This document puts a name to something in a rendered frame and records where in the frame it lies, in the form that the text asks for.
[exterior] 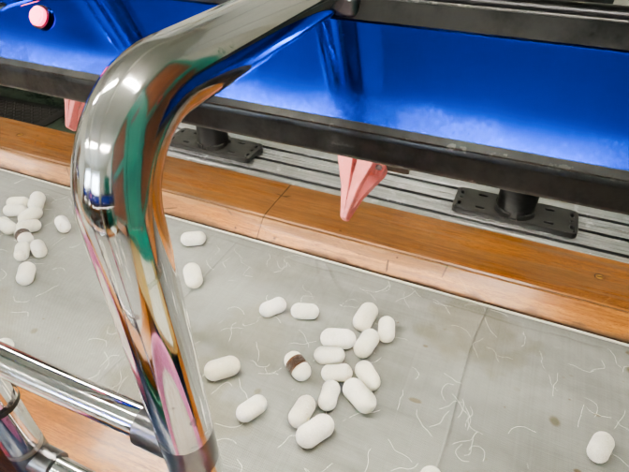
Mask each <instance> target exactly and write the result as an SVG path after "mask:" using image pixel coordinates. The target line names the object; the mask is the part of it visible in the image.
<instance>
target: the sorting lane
mask: <svg viewBox="0 0 629 472"><path fill-rule="evenodd" d="M36 191H39V192H42V193H43V194H44V195H45V197H46V200H45V203H44V207H43V209H42V212H43V215H42V216H41V217H40V218H39V219H38V221H40V223H41V229H40V230H38V231H35V232H31V233H32V234H33V237H34V240H41V241H43V242H44V244H45V245H46V247H47V250H48V252H47V255H46V256H45V257H44V258H36V257H35V256H34V255H33V254H32V251H31V249H30V253H29V258H28V259H27V260H25V261H29V262H32V263H34V264H35V266H36V273H35V277H34V281H33V282H32V283H31V284H29V285H27V286H22V285H20V284H18V283H17V281H16V274H17V271H18V268H19V266H20V264H22V263H23V262H25V261H18V260H16V259H15V258H14V250H15V245H16V244H17V243H18V242H17V240H16V239H15V237H14V233H13V234H9V235H7V234H5V233H3V232H2V231H1V230H0V339H2V338H9V339H11V340H12V341H13V342H14V347H16V348H18V349H20V350H22V351H25V352H27V353H29V354H31V355H34V356H36V357H38V358H40V359H42V360H44V361H48V362H50V363H52V364H54V365H57V366H59V367H61V368H64V369H66V370H67V371H70V372H72V373H74V374H77V375H79V376H83V377H85V378H87V379H90V380H92V381H94V382H96V383H98V384H101V385H103V386H105V387H108V388H110V389H113V390H115V391H118V392H120V393H123V394H125V395H127V396H130V397H132V398H135V399H137V400H140V401H141V402H142V400H141V397H140V394H139V390H138V387H137V385H136V382H135V379H134V377H133V375H132V372H131V369H130V367H129V364H128V361H127V359H126V356H125V354H124V350H123V347H122V345H121V342H120V339H119V337H118V334H117V331H116V329H115V327H114V324H113V321H112V319H111V316H110V312H109V309H108V307H107V305H106V302H105V299H104V297H103V294H102V291H101V289H100V286H99V284H98V281H97V279H96V276H95V272H94V269H93V266H92V264H91V261H90V259H89V257H88V254H87V251H86V249H85V246H84V243H83V241H82V238H81V236H80V232H79V229H78V226H77V222H76V219H75V215H74V212H73V206H72V200H71V192H70V188H69V187H66V186H62V185H58V184H53V183H50V182H46V181H43V180H39V179H36V178H33V177H29V176H26V175H22V174H19V173H16V172H12V171H9V170H3V169H0V217H1V216H4V217H7V218H8V219H10V220H11V221H13V222H14V223H15V224H17V223H18V222H19V221H18V216H13V217H8V216H6V215H4V213H3V208H4V207H5V206H6V205H7V199H8V198H11V197H26V198H28V199H30V195H31V194H32V193H33V192H36ZM59 215H64V216H65V217H67V219H68V221H69V223H70V224H71V229H70V231H69V232H66V233H63V232H60V231H59V230H58V229H57V227H56V226H55V224H54V219H55V218H56V217H57V216H59ZM165 217H166V220H167V224H168V232H169V236H170V240H171V244H172V248H173V253H174V257H175V260H176V265H177V269H178V273H179V277H180V281H181V285H182V290H183V296H184V301H185V305H186V309H187V314H188V317H189V321H190V326H191V330H192V334H193V338H194V342H195V346H196V351H197V357H198V362H199V366H200V370H201V374H202V378H203V382H204V387H205V391H206V394H207V399H208V403H209V407H210V411H211V415H212V423H213V427H214V431H215V435H216V439H217V443H218V448H219V451H220V455H221V460H222V464H223V468H224V472H420V471H421V470H422V468H423V467H425V466H427V465H433V466H435V467H437V468H438V469H439V470H440V471H441V472H629V344H625V343H623V342H619V341H616V340H612V339H609V338H606V337H602V336H599V335H595V334H592V333H588V332H583V331H579V330H576V329H572V328H569V327H565V326H562V325H559V324H555V323H552V322H548V321H545V320H542V319H538V318H535V317H529V316H525V315H523V314H519V313H515V312H512V311H508V310H505V309H502V308H498V307H495V306H491V305H488V304H484V303H482V302H475V301H472V300H468V299H465V298H462V297H458V296H455V295H451V294H448V293H444V292H442V291H438V290H434V289H431V288H425V287H422V286H419V285H415V284H411V283H408V282H404V281H402V280H398V279H394V278H391V277H387V276H384V275H381V274H378V273H371V272H368V271H364V270H362V269H358V268H355V267H351V266H347V265H344V264H341V263H338V262H334V261H330V260H327V259H323V258H318V257H315V256H311V255H307V254H304V253H301V252H298V251H294V250H290V249H287V248H283V247H281V246H277V245H274V244H270V243H264V242H261V241H258V240H254V239H251V238H247V237H243V236H241V235H237V234H234V233H230V232H226V231H223V230H220V229H214V228H211V227H207V226H203V225H200V224H197V223H194V222H190V221H187V220H183V219H180V218H177V217H173V216H170V215H166V214H165ZM189 231H202V232H203V233H204V234H205V235H206V241H205V243H203V244H201V245H191V246H186V245H183V244H182V242H181V236H182V235H183V234H184V233H185V232H189ZM191 262H193V263H196V264H197V265H198V266H199V267H200V269H201V274H202V278H203V281H202V284H201V286H200V287H198V288H189V287H188V286H187V285H186V284H185V281H184V276H183V268H184V266H185V265H186V264H188V263H191ZM276 297H281V298H283V299H284V300H285V302H286V308H285V311H283V312H282V313H279V314H276V315H274V316H272V317H263V316H261V315H260V313H259V307H260V305H261V304H262V303H264V302H266V301H269V300H272V299H274V298H276ZM298 302H301V303H313V304H315V305H316V306H317V307H318V309H319V315H318V317H317V318H315V319H297V318H294V317H293V316H292V315H291V308H292V306H293V305H294V304H295V303H298ZM366 302H372V303H374V304H375V305H376V307H377V309H378V316H377V318H376V320H375V321H374V323H373V325H372V327H371V328H370V329H374V330H376V331H377V332H378V322H379V319H380V318H381V317H384V316H389V317H392V318H393V319H394V321H395V337H394V339H393V340H392V341H391V342H389V343H383V342H382V341H380V339H379V343H378V344H377V346H376V347H375V348H374V350H373V352H372V354H371V355H370V356H369V357H368V358H364V359H362V358H359V357H358V356H357V355H356V354H355V352H354V346H352V347H351V348H349V349H344V353H345V358H344V361H343V362H341V363H346V364H348V365H349V366H350V367H351V368H352V371H353V375H352V376H351V378H357V379H358V377H357V375H356V373H355V367H356V364H357V363H358V362H359V361H368V362H370V363H371V364H372V366H373V368H374V370H375V371H376V373H377V374H378V375H379V377H380V380H381V383H380V386H379V388H378V389H377V390H376V391H372V393H373V394H374V396H375V398H376V407H375V409H374V410H373V411H372V412H371V413H368V414H363V413H360V412H359V411H357V409H356V408H355V407H354V406H353V405H352V404H351V403H350V401H349V400H348V399H347V398H346V397H345V396H344V393H343V385H344V383H345V381H337V382H338V383H339V385H340V388H341V390H340V393H339V396H338V399H337V403H336V406H335V407H334V408H333V409H332V410H331V411H324V410H322V409H321V408H320V407H319V405H318V397H319V395H320V393H321V391H322V386H323V384H324V383H325V382H326V381H325V380H324V379H323V378H322V376H321V371H322V368H323V367H324V366H325V365H326V364H320V363H318V362H317V361H316V360H315V357H314V353H315V350H316V349H317V348H318V347H322V346H323V345H322V343H321V341H320V336H321V333H322V331H324V330H325V329H327V328H337V329H348V330H350V331H352V332H353V333H354V334H355V336H356V341H357V340H358V339H359V337H360V335H361V334H362V332H360V331H358V330H357V329H356V328H355V327H354V325H353V317H354V315H355V314H356V312H357V311H358V310H359V308H360V307H361V306H362V305H363V304H364V303H366ZM290 351H298V352H299V353H300V354H301V355H302V356H303V357H304V359H305V360H306V361H307V362H308V363H309V365H310V367H311V375H310V377H309V378H308V379H306V380H304V381H298V380H296V379H295V378H294V377H293V376H292V375H291V374H290V373H289V372H288V370H287V369H286V367H285V355H286V354H287V353H288V352H290ZM225 356H234V357H236V358H237V359H238V360H239V362H240V365H241V367H240V370H239V372H238V373H237V374H236V375H235V376H230V377H227V378H223V379H220V380H216V381H211V380H209V379H208V378H207V377H205V375H204V367H205V365H206V364H207V363H208V362H209V361H212V360H216V359H219V358H223V357H225ZM256 394H260V395H262V396H264V397H265V398H266V400H267V408H266V410H265V411H264V412H263V413H261V414H260V415H258V416H257V417H256V418H254V419H253V420H250V421H249V422H241V421H239V420H238V419H237V417H236V410H237V408H238V406H239V405H240V404H242V403H243V402H245V401H246V400H248V399H249V398H251V397H252V396H254V395H256ZM302 395H311V396H312V397H313V398H314V400H315V410H314V413H313V415H312V416H311V418H310V420H311V419H312V418H313V417H315V416H316V415H318V414H327V415H329V416H331V417H332V419H333V421H334V430H333V433H332V434H331V435H330V436H329V437H327V438H326V439H324V440H323V441H321V442H320V443H318V444H317V445H316V446H314V447H313V448H311V449H305V448H302V447H301V446H300V445H299V444H298V442H297V440H296V432H297V430H298V428H294V427H293V426H291V424H290V423H289V421H288V414H289V412H290V410H291V409H292V407H293V406H294V404H295V403H296V402H297V400H298V399H299V398H300V397H301V396H302ZM308 421H309V420H308ZM600 431H603V432H607V433H609V434H610V435H611V436H612V437H613V439H614V441H615V447H614V449H613V451H612V452H611V454H610V456H609V458H608V460H607V461H606V462H605V463H602V464H598V463H595V462H593V461H592V460H591V459H590V458H589V457H588V455H587V447H588V444H589V442H590V441H591V439H592V436H593V435H594V434H595V433H596V432H600Z"/></svg>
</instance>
